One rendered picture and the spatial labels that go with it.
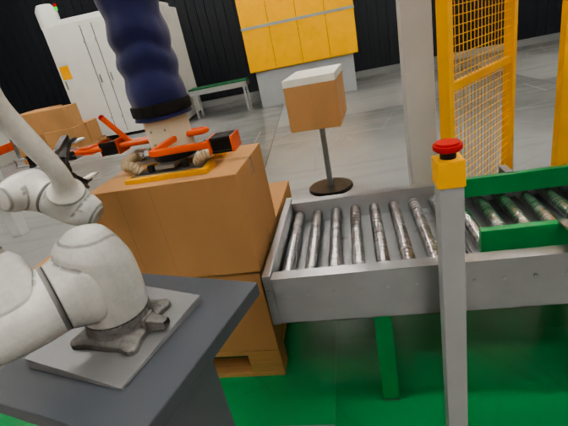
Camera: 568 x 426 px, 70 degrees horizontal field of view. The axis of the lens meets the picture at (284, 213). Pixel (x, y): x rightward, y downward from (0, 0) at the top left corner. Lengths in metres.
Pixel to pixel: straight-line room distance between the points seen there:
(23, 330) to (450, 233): 0.99
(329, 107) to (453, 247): 2.23
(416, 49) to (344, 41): 6.33
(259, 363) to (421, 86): 1.70
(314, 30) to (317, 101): 5.57
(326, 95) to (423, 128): 0.94
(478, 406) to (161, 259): 1.30
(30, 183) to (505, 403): 1.74
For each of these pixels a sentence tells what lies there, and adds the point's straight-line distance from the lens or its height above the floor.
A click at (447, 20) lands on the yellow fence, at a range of 1.95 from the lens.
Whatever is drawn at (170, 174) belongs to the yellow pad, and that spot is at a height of 0.96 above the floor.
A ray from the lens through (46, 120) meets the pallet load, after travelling 8.72.
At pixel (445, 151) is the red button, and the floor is 1.03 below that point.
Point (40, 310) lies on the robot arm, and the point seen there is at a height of 0.95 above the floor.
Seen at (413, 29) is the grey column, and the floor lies 1.24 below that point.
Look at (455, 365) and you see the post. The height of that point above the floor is 0.35.
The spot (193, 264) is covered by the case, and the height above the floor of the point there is 0.60.
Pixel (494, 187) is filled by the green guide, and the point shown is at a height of 0.59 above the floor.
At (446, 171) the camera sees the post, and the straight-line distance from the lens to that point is 1.07.
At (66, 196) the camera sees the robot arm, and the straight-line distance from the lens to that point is 1.32.
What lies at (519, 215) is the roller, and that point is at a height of 0.55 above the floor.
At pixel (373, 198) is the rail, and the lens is 1.97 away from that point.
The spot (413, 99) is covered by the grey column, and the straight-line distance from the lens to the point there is 2.52.
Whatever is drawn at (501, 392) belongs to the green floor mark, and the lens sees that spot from 1.84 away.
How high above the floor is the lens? 1.35
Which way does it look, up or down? 23 degrees down
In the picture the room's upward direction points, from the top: 12 degrees counter-clockwise
